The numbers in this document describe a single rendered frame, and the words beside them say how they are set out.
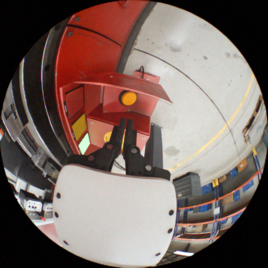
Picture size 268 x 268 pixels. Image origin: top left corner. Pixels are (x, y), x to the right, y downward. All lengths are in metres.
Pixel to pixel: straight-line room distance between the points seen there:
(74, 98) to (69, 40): 0.21
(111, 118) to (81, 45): 0.28
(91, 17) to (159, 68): 0.77
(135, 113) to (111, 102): 0.08
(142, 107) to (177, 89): 0.77
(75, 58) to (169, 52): 0.81
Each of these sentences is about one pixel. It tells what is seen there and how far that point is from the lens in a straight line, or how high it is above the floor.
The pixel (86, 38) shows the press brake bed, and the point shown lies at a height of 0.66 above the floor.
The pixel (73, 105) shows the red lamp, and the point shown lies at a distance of 0.16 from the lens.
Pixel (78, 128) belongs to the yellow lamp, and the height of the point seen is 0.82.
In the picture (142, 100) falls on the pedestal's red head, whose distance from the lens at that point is 0.23.
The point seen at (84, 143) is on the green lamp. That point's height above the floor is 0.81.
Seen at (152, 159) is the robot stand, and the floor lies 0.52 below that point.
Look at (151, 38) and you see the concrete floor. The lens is 0.99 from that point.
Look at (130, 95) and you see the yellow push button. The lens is 0.21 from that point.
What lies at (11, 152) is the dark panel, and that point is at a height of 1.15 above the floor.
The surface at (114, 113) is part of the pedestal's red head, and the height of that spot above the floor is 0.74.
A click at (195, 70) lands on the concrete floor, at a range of 1.04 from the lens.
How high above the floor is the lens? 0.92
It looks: 46 degrees down
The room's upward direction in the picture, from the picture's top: 166 degrees counter-clockwise
